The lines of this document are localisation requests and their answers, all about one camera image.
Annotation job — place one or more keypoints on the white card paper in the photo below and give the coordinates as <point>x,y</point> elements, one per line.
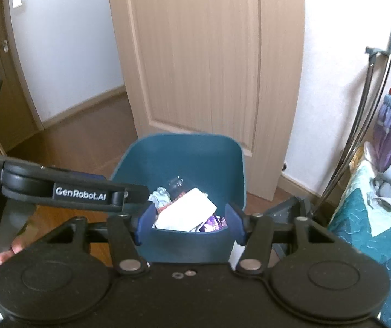
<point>188,212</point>

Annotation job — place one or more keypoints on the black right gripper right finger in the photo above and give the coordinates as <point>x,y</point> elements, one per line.
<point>258,233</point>

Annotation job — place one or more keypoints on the wooden closet door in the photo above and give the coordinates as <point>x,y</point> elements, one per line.
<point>18,116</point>

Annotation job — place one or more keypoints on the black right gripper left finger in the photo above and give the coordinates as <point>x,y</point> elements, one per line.
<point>124,233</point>

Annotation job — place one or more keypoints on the grey dustpan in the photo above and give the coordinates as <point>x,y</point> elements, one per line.
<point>290,209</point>

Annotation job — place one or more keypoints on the teal white quilt blanket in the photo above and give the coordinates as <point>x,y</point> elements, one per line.
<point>362,222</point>

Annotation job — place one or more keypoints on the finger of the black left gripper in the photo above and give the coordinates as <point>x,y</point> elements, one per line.
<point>85,191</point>

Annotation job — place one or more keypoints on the teal plastic trash bin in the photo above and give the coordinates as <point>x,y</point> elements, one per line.
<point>191,179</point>

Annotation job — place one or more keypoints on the crushed plastic water bottle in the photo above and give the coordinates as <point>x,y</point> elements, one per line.
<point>162,197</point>

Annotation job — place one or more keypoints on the purple snack wrapper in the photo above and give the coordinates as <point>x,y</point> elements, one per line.
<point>213,224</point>

